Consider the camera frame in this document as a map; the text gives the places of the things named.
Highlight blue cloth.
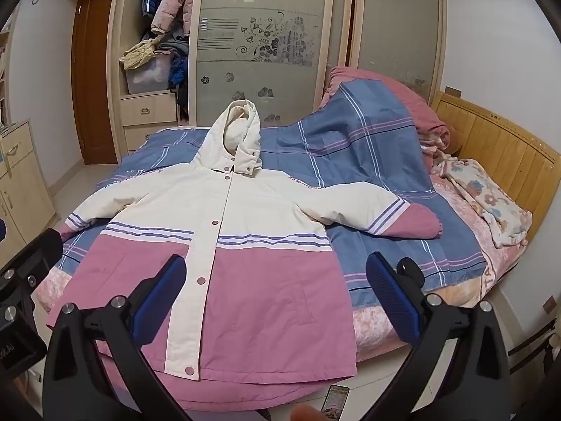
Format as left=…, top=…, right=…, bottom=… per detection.
left=169, top=55, right=189, bottom=88

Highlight floral blanket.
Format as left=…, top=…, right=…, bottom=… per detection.
left=421, top=140, right=533, bottom=248

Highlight cream wardrobe drawer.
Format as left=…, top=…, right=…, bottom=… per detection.
left=120, top=92, right=178, bottom=128
left=124, top=123, right=180, bottom=154

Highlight dark cloth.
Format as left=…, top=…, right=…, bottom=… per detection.
left=175, top=83, right=190, bottom=119

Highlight frosted plain sliding door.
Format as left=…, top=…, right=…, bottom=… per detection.
left=348, top=0, right=443, bottom=101

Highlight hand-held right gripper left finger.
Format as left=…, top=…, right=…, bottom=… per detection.
left=42, top=254, right=194, bottom=421

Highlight cream wardrobe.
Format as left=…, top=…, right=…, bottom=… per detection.
left=107, top=0, right=448, bottom=159

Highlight cream side cabinet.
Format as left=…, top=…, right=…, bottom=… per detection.
left=0, top=118, right=60, bottom=268

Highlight pink down jacket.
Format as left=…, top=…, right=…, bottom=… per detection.
left=151, top=0, right=198, bottom=38

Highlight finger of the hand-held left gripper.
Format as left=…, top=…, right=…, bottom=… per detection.
left=0, top=229, right=65, bottom=299

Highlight pink quilt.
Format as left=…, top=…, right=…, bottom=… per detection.
left=318, top=66, right=457, bottom=154

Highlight pink and cream hooded jacket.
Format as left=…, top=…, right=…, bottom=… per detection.
left=46, top=100, right=443, bottom=410

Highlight person's right hand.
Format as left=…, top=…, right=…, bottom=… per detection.
left=291, top=406, right=325, bottom=421

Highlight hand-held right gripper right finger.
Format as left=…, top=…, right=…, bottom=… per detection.
left=365, top=252, right=511, bottom=421

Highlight brown wooden door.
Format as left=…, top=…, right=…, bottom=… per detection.
left=71, top=0, right=119, bottom=165

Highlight grey folded clothes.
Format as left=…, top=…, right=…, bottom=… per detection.
left=155, top=35, right=189, bottom=58

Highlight yellow cloth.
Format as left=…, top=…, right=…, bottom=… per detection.
left=120, top=37, right=158, bottom=70

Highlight frosted flower-print sliding door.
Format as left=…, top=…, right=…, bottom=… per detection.
left=188, top=0, right=336, bottom=128

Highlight smartphone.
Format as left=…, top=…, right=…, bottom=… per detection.
left=322, top=385, right=350, bottom=417

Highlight blue plaid quilt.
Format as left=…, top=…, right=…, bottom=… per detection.
left=61, top=76, right=487, bottom=312

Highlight translucent storage box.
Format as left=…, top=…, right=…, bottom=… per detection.
left=125, top=55, right=171, bottom=95

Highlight wooden headboard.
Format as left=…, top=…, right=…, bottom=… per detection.
left=432, top=90, right=561, bottom=246

